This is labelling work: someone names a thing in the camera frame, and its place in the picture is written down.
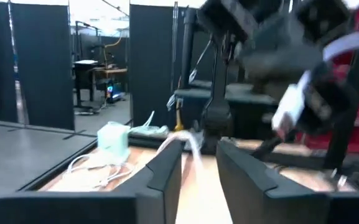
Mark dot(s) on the pale cube power strip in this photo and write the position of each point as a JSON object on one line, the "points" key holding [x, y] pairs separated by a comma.
{"points": [[114, 138]]}

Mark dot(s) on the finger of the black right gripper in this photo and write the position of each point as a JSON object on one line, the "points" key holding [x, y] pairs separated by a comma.
{"points": [[272, 144], [328, 99]]}

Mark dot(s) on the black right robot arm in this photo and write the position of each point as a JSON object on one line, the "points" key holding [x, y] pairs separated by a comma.
{"points": [[216, 109]]}

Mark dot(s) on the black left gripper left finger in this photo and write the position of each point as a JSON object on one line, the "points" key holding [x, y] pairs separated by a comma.
{"points": [[73, 208]]}

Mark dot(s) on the black partition panel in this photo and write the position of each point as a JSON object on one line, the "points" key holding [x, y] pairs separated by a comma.
{"points": [[42, 62], [154, 62]]}

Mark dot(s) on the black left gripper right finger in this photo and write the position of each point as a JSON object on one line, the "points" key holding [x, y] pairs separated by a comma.
{"points": [[275, 208]]}

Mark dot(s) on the brown wooden desk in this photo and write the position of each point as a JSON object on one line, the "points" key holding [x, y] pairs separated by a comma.
{"points": [[110, 73]]}

